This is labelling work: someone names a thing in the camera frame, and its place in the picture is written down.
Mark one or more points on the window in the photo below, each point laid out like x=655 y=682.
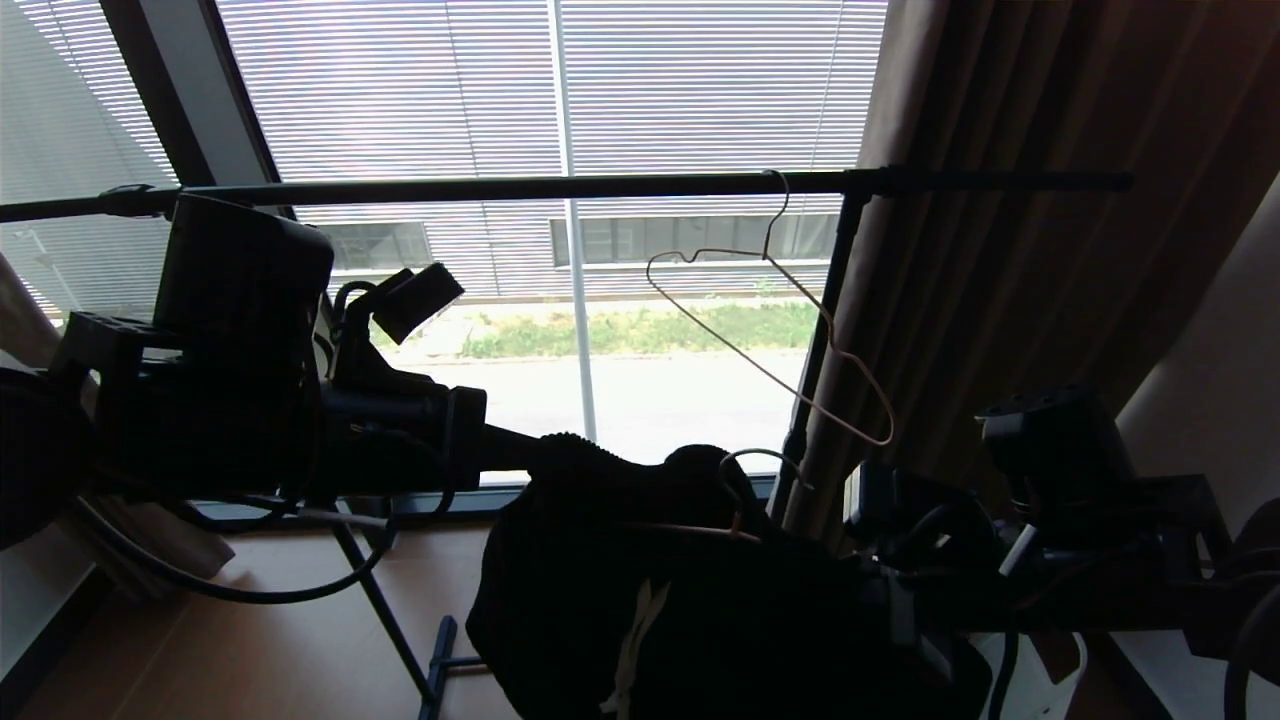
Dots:
x=450 y=100

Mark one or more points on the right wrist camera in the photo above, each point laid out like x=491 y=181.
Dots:
x=1060 y=450

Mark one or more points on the pink clothes hanger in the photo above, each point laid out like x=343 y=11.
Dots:
x=740 y=525
x=745 y=352

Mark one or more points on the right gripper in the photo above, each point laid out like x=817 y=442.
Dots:
x=920 y=530

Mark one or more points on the brown curtain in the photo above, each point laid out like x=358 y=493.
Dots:
x=1000 y=250
x=150 y=545

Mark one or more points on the black shorts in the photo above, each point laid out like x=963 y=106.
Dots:
x=700 y=620

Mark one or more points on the black clothes rack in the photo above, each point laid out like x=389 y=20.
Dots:
x=600 y=186

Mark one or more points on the white laundry basket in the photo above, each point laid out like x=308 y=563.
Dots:
x=1040 y=680

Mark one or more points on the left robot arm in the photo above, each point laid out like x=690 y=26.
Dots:
x=220 y=330

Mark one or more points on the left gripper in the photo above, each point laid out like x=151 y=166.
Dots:
x=400 y=440

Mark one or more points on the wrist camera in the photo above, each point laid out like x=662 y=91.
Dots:
x=1060 y=450
x=415 y=300

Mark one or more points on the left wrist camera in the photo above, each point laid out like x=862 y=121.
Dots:
x=415 y=300

